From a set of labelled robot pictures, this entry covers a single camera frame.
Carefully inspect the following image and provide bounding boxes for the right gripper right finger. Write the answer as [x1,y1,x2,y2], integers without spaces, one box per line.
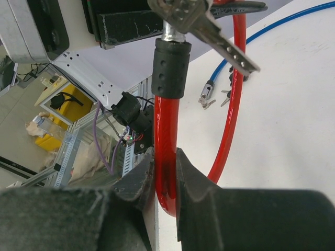
[176,149,334,250]

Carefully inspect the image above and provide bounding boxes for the red cable lock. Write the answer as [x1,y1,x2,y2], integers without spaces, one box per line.
[151,14,247,216]

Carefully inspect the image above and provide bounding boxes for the blue cable lock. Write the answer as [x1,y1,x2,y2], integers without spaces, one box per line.
[198,1,334,107]

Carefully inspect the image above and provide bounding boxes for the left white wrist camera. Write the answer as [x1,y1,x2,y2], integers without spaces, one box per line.
[1,0,70,63]

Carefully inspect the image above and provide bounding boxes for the black head keys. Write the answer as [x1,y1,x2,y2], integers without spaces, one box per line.
[220,66,249,107]

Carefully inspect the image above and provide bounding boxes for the yellow storage box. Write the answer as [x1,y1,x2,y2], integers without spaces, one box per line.
[33,79,95,151]

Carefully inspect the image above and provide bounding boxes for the white slotted cable duct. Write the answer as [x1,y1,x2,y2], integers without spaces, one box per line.
[122,145,144,177]

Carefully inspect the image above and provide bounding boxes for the red cable lock keys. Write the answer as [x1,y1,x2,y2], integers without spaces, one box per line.
[148,0,260,76]

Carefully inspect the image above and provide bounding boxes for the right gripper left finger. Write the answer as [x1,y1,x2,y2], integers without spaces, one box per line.
[1,148,155,250]

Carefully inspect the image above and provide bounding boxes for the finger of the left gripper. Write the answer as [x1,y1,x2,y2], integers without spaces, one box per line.
[82,0,163,48]
[206,0,268,18]

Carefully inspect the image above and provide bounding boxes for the clear plastic bottle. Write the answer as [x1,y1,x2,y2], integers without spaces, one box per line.
[32,116,64,138]

